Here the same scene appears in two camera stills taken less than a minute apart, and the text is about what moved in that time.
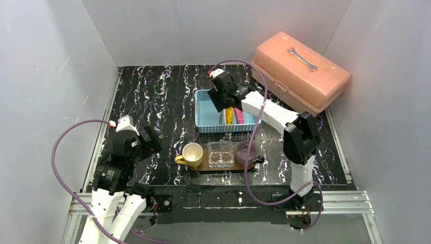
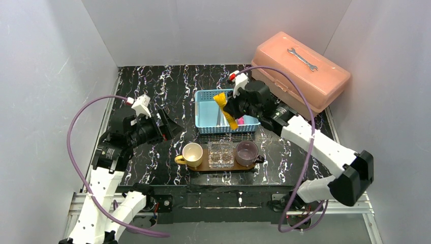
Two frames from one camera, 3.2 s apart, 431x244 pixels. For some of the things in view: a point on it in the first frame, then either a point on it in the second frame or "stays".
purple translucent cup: x=242 y=151 stays
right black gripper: x=219 y=95 → x=234 y=107
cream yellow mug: x=192 y=155 stays
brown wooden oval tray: x=204 y=164 stays
